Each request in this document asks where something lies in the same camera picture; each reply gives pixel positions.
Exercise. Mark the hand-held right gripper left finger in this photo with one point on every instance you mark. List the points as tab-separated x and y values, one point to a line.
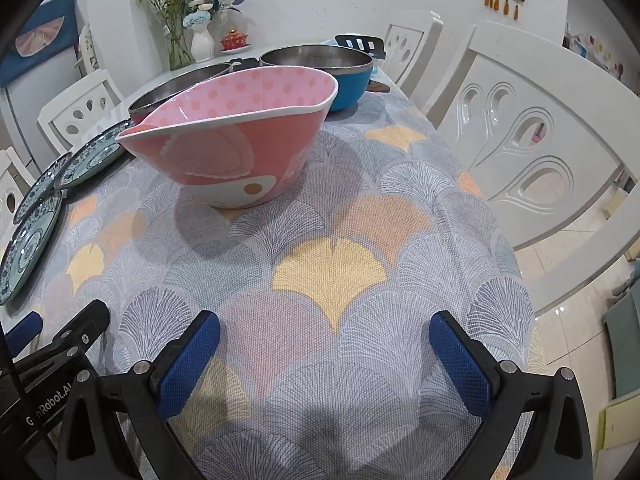
185	370

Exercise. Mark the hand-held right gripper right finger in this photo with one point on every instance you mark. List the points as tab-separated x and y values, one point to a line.
462	365

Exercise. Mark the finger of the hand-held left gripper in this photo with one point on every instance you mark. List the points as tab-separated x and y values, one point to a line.
22	330
92	317

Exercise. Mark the blue patterned plate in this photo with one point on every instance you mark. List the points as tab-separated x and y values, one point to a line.
95	155
27	245
37	187

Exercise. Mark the pink dotted bowl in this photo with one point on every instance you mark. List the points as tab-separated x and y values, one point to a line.
225	160

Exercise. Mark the red steel bowl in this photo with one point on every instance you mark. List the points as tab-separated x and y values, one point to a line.
167	91

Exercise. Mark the blue steel bowl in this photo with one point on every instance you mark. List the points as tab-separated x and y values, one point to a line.
350	92

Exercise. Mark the white carved dining chair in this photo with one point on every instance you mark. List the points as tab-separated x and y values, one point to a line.
100	95
400	45
10	195
575	110

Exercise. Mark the grey green sofa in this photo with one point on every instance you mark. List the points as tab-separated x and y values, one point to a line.
625	340

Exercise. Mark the fan patterned tablecloth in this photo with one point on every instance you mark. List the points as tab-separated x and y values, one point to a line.
325	270

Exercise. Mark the white refrigerator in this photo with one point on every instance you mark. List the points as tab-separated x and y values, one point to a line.
20	110

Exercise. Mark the white patterned box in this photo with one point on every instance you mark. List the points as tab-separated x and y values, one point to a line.
89	52

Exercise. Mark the blue refrigerator cover cloth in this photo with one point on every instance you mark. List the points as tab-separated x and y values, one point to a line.
35	55

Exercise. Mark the glass vase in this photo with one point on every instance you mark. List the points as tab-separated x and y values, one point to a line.
179	52

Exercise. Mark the brown wooden stand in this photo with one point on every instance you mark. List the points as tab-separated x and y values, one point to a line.
377	87

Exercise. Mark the white ceramic vase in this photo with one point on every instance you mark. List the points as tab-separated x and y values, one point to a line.
202	45

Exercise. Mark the red lidded tea cup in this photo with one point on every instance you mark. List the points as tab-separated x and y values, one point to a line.
235	41

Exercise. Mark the blue flower bouquet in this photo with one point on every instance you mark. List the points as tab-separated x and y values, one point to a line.
210	0

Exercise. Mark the colourful wall stickers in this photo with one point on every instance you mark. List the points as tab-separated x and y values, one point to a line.
595	52

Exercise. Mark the black plastic bracket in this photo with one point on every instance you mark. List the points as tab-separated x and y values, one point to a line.
345	42

